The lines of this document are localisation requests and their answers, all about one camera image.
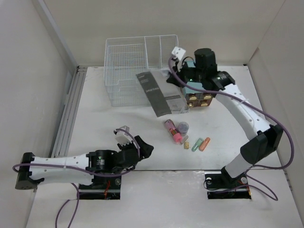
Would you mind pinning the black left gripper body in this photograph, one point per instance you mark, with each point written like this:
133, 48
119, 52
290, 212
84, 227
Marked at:
127, 147

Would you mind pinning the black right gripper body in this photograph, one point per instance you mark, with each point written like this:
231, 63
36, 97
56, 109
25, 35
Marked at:
190, 74

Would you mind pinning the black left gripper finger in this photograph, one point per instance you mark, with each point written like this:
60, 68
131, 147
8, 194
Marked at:
145, 149
123, 171

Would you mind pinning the grey setup guide booklet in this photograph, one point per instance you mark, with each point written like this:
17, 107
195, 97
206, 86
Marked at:
165, 98

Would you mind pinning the pink marker tube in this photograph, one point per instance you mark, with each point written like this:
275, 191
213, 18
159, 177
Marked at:
169, 125

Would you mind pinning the clear jar of clips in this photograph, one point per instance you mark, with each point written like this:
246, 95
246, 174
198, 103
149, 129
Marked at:
183, 128

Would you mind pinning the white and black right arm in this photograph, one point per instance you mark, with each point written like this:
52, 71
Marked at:
263, 137

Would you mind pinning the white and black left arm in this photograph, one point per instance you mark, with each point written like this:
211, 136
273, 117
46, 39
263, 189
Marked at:
85, 169

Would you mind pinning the teal mini drawer cabinet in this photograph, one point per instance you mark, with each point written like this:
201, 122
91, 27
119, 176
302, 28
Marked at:
195, 98

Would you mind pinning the grey small eraser stick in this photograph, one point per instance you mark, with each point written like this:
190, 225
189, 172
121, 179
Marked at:
184, 139

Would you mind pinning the yellow small clip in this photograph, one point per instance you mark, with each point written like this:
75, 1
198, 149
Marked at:
186, 145

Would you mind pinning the green highlighter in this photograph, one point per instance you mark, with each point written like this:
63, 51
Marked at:
197, 144

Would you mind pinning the orange highlighter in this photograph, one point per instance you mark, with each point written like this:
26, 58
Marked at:
204, 144

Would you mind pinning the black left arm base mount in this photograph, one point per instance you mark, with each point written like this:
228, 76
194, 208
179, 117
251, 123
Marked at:
102, 188

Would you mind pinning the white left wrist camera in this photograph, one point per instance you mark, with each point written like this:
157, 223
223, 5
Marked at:
122, 137

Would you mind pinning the white wire mesh organizer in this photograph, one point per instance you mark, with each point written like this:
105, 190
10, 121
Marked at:
124, 58

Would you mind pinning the aluminium rail frame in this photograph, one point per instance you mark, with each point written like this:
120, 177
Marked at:
62, 137

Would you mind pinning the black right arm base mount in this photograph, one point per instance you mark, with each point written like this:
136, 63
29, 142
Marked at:
218, 188

